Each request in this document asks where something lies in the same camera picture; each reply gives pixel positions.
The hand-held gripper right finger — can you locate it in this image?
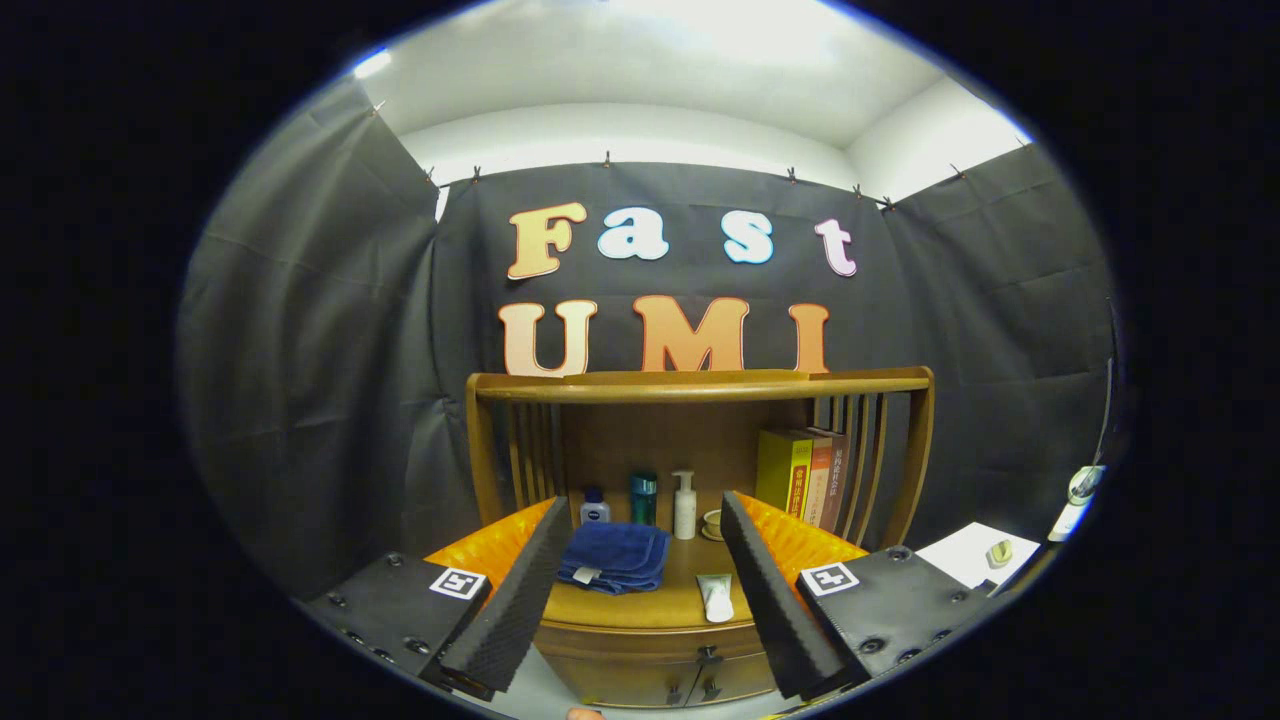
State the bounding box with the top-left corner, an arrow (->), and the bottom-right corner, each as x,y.
718,490 -> 1001,701

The brown wooden cabinet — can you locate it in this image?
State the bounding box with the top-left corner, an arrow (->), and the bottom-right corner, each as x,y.
465,367 -> 936,709

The dark red book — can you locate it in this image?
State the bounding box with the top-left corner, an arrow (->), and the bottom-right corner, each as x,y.
828,432 -> 851,536

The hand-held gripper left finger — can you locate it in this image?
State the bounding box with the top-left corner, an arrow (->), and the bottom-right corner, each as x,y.
300,497 -> 573,701

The blue folded towel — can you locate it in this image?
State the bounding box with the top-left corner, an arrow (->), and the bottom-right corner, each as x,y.
556,522 -> 671,596

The wooden cabinet door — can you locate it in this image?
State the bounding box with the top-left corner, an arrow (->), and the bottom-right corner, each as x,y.
560,655 -> 701,709
690,655 -> 781,706

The white green cosmetic tube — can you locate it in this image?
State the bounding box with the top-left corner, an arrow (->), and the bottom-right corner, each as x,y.
697,573 -> 736,624

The wooden countertop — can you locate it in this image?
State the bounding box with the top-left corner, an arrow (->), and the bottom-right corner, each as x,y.
540,515 -> 906,633

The white shelf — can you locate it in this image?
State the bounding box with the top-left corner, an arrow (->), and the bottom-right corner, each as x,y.
1047,495 -> 1093,543

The yellow thick book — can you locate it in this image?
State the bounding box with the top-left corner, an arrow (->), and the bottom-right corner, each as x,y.
755,428 -> 816,521

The white drawer cabinet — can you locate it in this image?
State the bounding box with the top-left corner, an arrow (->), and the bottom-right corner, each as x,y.
915,522 -> 1041,591

